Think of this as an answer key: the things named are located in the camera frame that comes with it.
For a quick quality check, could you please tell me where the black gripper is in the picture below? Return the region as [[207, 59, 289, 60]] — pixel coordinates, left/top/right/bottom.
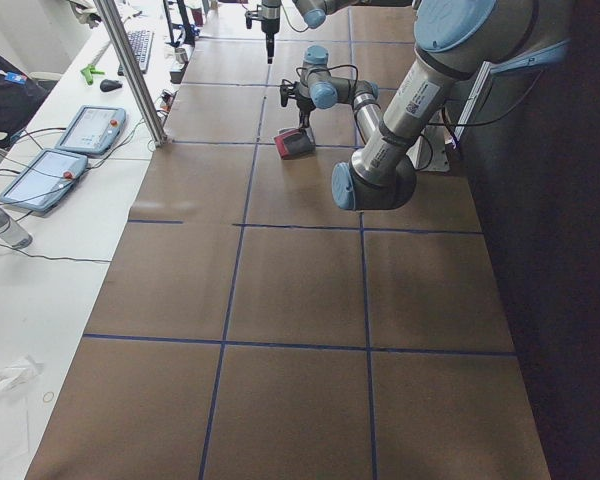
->
[[279, 79, 316, 134], [245, 0, 281, 64]]

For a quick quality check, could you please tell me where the pink towel with grey edge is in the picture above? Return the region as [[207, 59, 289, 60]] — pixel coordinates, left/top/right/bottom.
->
[[274, 128, 316, 160]]

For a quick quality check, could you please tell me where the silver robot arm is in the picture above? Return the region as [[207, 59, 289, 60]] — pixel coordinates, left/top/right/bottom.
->
[[245, 0, 420, 64], [280, 0, 574, 210]]

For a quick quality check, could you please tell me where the small metal cup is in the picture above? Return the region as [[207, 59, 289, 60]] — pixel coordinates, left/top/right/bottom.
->
[[174, 45, 192, 64]]

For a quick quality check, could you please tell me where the black computer keyboard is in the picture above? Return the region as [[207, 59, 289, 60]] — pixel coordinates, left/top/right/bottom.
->
[[127, 29, 154, 74]]

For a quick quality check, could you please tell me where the black computer mouse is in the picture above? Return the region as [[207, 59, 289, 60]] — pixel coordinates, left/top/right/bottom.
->
[[99, 79, 122, 93]]

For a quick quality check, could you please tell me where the green plastic tool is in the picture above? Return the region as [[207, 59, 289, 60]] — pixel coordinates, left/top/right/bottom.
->
[[80, 64, 105, 85]]

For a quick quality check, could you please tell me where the upper teach pendant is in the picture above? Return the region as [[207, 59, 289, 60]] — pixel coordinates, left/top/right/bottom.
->
[[55, 105, 127, 157]]

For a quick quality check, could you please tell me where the teach pendant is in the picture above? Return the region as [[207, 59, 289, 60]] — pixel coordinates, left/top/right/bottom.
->
[[0, 149, 88, 213], [55, 105, 127, 157]]

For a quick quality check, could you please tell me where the lower teach pendant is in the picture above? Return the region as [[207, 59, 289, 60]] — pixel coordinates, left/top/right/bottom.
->
[[0, 149, 88, 213]]

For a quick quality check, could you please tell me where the seated person in black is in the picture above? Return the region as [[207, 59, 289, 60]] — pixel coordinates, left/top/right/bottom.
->
[[0, 56, 50, 149]]

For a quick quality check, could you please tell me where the grey water bottle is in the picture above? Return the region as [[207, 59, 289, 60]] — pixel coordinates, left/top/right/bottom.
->
[[0, 207, 33, 249]]

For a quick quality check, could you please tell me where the crumpled white tissue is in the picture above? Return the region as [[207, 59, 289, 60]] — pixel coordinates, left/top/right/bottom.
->
[[0, 355, 44, 392]]

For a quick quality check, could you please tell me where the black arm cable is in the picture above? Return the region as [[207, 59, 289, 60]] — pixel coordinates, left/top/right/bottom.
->
[[294, 63, 361, 109]]

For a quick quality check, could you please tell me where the aluminium frame post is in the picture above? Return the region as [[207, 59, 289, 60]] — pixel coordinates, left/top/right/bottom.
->
[[94, 0, 167, 147]]

